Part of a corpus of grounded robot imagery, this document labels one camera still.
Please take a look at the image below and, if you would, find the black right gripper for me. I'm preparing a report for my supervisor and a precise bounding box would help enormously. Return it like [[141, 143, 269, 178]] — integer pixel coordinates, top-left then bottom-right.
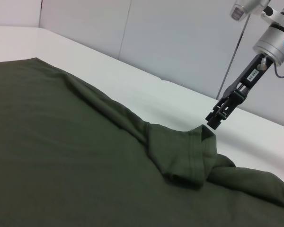
[[205, 53, 274, 130]]

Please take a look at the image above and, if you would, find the dark green t-shirt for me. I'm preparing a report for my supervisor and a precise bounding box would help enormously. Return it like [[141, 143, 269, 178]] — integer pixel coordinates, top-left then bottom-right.
[[0, 57, 284, 227]]

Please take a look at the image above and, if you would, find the right gripper cable with plug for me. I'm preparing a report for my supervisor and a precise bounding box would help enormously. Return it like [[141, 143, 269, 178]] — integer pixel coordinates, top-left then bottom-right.
[[259, 58, 284, 78]]

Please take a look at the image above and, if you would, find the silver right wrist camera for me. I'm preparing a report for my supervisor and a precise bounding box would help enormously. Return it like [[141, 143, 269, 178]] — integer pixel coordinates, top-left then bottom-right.
[[229, 0, 272, 21]]

